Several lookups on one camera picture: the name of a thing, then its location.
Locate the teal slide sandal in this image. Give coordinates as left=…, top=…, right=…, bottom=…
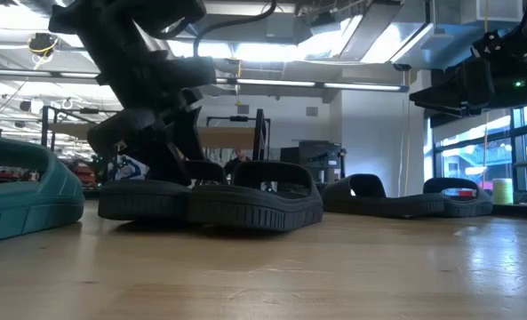
left=0, top=134, right=86, bottom=245

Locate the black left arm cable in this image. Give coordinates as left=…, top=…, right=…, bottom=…
left=193, top=0, right=278, bottom=58

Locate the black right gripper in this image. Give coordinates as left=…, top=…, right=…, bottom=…
left=408, top=57, right=527, bottom=128

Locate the grey ceiling unit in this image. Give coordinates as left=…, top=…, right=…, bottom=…
left=265, top=12, right=298, bottom=44

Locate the person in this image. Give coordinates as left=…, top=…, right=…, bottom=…
left=223, top=148, right=252, bottom=179

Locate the yellow-green roll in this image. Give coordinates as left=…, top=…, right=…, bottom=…
left=492, top=177, right=515, bottom=206

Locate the wooden shelf black frame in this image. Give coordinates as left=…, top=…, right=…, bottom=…
left=40, top=105, right=272, bottom=200

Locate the long ceiling light rail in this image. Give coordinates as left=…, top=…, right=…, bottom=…
left=0, top=68, right=410, bottom=93

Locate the yellow hanging cord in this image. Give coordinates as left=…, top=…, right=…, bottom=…
left=403, top=70, right=411, bottom=196

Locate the small red box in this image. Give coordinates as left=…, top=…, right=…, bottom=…
left=443, top=188, right=477, bottom=198

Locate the black aluminium rig frame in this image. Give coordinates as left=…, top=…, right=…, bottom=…
left=492, top=203, right=527, bottom=219

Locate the black ceiling dome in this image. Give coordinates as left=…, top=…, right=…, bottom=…
left=28, top=32, right=60, bottom=57

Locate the black equipment cabinet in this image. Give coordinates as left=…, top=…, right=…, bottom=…
left=280, top=140, right=347, bottom=184

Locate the large glass window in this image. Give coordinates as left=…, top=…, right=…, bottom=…
left=431, top=104, right=527, bottom=201

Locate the black slide sandal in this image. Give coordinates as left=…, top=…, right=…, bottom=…
left=322, top=172, right=445, bottom=220
left=422, top=177, right=494, bottom=219
left=186, top=160, right=324, bottom=232
left=97, top=158, right=228, bottom=222

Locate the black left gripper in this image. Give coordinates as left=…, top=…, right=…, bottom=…
left=87, top=44, right=207, bottom=187

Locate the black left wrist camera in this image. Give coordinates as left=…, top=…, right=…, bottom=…
left=156, top=55, right=218, bottom=89

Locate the silver rectangular air duct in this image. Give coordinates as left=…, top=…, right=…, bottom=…
left=338, top=0, right=437, bottom=64

